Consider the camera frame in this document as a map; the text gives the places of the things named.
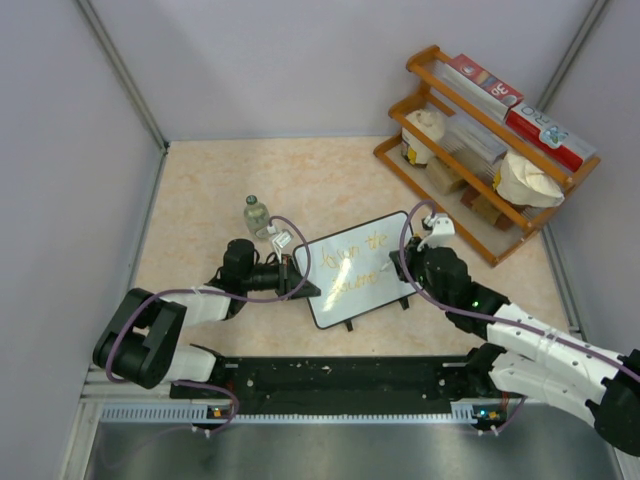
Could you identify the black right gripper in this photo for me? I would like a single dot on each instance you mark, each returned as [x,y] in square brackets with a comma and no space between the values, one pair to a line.
[411,253]

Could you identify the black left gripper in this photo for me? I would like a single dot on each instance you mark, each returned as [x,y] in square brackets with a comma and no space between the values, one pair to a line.
[289,278]

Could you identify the white whiteboard black frame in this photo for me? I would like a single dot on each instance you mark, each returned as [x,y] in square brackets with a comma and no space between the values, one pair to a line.
[345,266]

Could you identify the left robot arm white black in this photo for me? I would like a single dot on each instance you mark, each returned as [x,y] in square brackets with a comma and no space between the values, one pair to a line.
[140,342]

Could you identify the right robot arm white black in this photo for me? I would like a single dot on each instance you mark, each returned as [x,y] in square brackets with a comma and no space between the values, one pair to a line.
[524,355]

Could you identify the clear glass bottle green cap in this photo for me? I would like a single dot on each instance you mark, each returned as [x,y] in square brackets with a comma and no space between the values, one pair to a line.
[256,216]

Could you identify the tan sponge block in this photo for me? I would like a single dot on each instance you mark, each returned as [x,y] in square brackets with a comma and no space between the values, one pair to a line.
[444,178]

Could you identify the orange wooden shelf rack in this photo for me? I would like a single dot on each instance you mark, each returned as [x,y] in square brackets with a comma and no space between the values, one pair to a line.
[421,117]

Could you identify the brown block on shelf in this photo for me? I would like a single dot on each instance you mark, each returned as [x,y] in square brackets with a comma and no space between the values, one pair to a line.
[481,206]

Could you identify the grey white box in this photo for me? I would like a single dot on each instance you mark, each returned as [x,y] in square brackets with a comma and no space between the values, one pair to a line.
[463,134]

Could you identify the white cup paper cover right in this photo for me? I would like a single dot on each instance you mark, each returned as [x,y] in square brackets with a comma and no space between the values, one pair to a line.
[520,182]

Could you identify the red white foil box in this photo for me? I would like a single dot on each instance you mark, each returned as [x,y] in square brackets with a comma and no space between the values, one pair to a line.
[486,90]

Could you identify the red white wrap box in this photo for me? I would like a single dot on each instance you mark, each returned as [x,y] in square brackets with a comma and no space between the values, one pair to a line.
[554,140]

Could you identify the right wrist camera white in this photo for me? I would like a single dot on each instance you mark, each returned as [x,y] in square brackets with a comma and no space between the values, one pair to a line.
[439,228]

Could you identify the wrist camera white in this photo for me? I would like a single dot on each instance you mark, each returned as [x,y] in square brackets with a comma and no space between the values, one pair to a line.
[439,228]
[279,240]

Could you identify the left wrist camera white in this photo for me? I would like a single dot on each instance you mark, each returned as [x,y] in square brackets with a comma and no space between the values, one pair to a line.
[279,240]

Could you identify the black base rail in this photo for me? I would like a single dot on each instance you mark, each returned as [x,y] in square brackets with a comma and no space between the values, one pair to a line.
[344,385]

